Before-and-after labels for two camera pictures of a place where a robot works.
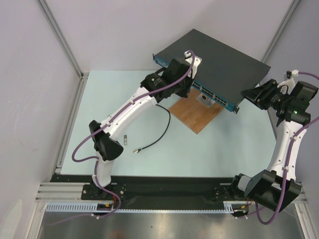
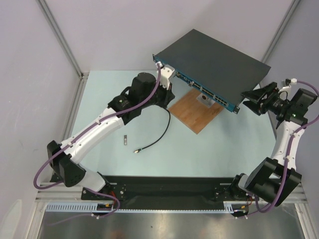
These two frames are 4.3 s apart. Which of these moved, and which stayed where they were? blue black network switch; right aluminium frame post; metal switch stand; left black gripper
Moved: left black gripper
Stayed: blue black network switch; right aluminium frame post; metal switch stand
